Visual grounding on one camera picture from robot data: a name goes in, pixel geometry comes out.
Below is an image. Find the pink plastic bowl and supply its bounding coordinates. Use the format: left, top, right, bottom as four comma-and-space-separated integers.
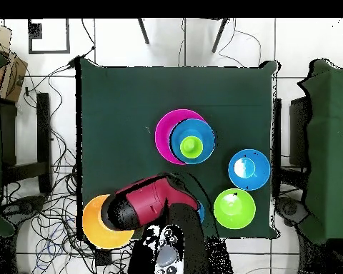
154, 108, 207, 166

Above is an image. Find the light green plastic cup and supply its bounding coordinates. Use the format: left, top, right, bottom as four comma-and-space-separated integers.
179, 135, 204, 160

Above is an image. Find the large blue plastic bowl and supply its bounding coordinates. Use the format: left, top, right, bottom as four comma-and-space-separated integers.
167, 118, 216, 166
227, 148, 272, 191

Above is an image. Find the orange plastic bowl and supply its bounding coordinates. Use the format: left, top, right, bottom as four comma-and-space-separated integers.
81, 194, 135, 250

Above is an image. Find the small blue plastic bowl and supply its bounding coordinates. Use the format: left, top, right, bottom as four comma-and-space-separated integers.
197, 199, 206, 225

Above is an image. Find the dark green table cloth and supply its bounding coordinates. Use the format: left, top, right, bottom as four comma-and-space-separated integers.
79, 58, 278, 240

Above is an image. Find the green plastic bowl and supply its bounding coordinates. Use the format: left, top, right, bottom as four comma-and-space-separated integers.
213, 188, 257, 230

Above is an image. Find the black stand leg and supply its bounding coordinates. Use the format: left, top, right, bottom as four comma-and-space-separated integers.
136, 18, 150, 46
211, 18, 229, 54

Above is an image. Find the black box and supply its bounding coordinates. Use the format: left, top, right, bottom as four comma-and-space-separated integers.
289, 96, 311, 169

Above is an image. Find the grey chair base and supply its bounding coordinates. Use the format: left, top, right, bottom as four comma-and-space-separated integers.
275, 196, 308, 227

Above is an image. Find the grey stand base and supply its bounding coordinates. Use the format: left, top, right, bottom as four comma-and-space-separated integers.
1, 195, 46, 226

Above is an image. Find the cardboard box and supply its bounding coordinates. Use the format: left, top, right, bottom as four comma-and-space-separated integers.
0, 24, 29, 103

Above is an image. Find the black table frame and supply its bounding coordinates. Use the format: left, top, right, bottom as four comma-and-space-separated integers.
0, 92, 53, 195

